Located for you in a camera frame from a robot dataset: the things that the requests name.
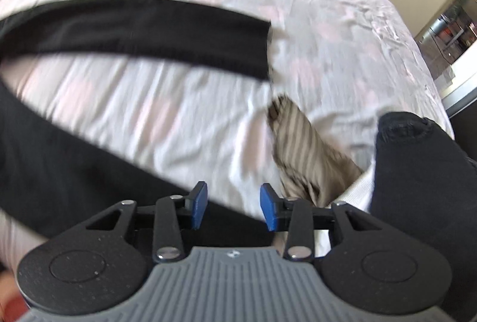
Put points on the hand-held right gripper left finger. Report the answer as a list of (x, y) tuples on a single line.
[(199, 203)]

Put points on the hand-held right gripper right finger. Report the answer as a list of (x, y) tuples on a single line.
[(269, 207)]

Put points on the black pants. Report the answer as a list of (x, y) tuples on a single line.
[(56, 158)]

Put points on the beige striped garment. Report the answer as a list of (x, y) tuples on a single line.
[(298, 143)]

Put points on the white ribbed cloth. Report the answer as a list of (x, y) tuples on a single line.
[(354, 191)]

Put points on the bed with white sheet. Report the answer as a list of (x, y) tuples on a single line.
[(186, 102)]

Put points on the black garment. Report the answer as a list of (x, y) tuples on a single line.
[(417, 173)]

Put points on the shelf unit with items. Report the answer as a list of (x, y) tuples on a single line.
[(451, 31)]

